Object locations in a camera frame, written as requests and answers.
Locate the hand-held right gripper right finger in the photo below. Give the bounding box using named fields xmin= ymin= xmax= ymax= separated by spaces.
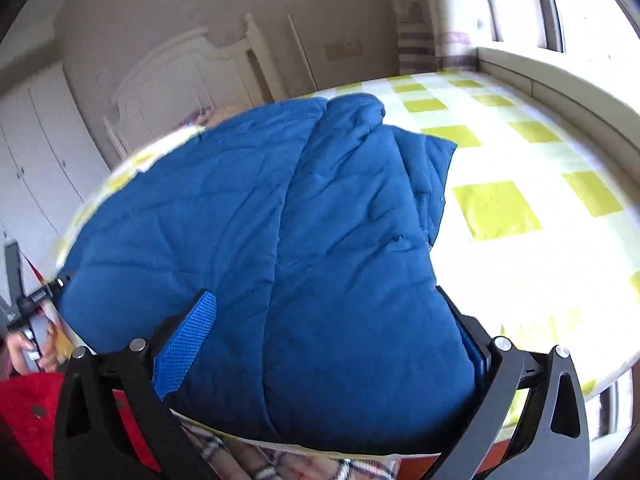
xmin=429 ymin=285 xmax=592 ymax=480

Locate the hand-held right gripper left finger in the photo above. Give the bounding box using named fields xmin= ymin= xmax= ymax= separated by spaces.
xmin=52 ymin=288 xmax=219 ymax=480

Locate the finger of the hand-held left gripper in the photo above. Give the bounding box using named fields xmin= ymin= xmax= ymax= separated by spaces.
xmin=19 ymin=271 xmax=76 ymax=313

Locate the blue down jacket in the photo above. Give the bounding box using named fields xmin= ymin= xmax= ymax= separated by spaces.
xmin=52 ymin=92 xmax=477 ymax=456

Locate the person's left hand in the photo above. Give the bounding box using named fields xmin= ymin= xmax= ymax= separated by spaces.
xmin=5 ymin=317 xmax=62 ymax=376

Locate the yellow checked bed sheet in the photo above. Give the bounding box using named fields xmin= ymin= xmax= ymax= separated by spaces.
xmin=55 ymin=72 xmax=640 ymax=457

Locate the red garment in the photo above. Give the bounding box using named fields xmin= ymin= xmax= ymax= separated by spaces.
xmin=0 ymin=372 xmax=163 ymax=480

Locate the white wardrobe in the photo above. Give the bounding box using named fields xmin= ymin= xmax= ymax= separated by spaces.
xmin=0 ymin=60 xmax=114 ymax=273

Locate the plaid cloth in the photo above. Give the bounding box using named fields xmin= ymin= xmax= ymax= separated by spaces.
xmin=179 ymin=420 xmax=402 ymax=480

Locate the beige plush cushion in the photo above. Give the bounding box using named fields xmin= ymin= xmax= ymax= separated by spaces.
xmin=207 ymin=104 xmax=253 ymax=127

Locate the white wooden headboard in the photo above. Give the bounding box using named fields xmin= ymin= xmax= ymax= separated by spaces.
xmin=102 ymin=12 xmax=287 ymax=161

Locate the window sill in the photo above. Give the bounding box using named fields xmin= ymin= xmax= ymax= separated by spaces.
xmin=475 ymin=45 xmax=640 ymax=203

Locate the striped curtain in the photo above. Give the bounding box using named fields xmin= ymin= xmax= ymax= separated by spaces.
xmin=396 ymin=0 xmax=478 ymax=75

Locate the wall socket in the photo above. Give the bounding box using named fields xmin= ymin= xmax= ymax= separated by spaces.
xmin=324 ymin=39 xmax=364 ymax=60

